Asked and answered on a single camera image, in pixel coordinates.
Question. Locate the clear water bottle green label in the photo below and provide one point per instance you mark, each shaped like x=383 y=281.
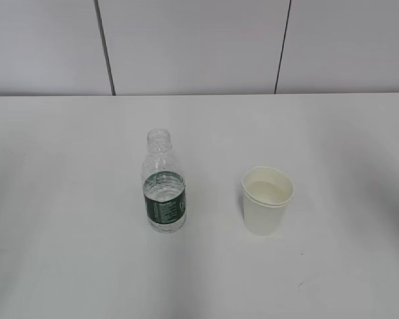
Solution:
x=163 y=184

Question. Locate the white paper cup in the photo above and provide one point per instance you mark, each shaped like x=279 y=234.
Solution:
x=266 y=195

